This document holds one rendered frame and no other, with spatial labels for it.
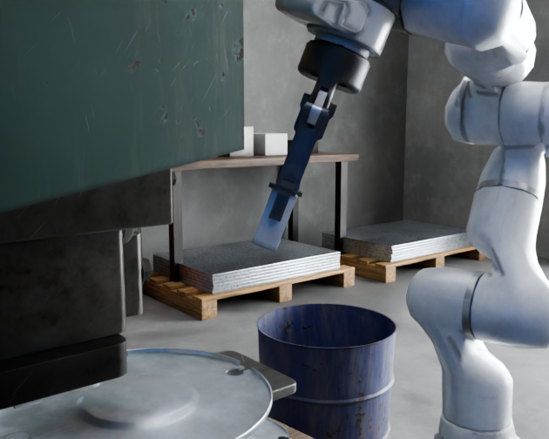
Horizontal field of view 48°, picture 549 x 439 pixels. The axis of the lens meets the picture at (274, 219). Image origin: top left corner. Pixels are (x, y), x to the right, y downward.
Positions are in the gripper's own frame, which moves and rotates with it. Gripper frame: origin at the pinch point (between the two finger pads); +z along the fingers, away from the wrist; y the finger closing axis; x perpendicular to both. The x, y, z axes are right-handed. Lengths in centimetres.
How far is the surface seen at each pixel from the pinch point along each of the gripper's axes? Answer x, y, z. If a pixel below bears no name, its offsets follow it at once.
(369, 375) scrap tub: -39, 96, 44
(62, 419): 12.6, -12.1, 25.5
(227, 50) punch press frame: 7.4, -24.1, -13.7
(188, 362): 3.6, 3.6, 21.4
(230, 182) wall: 49, 400, 38
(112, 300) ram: 10.6, -17.4, 10.0
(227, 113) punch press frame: 5.8, -24.0, -9.3
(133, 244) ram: 11.4, -13.4, 5.4
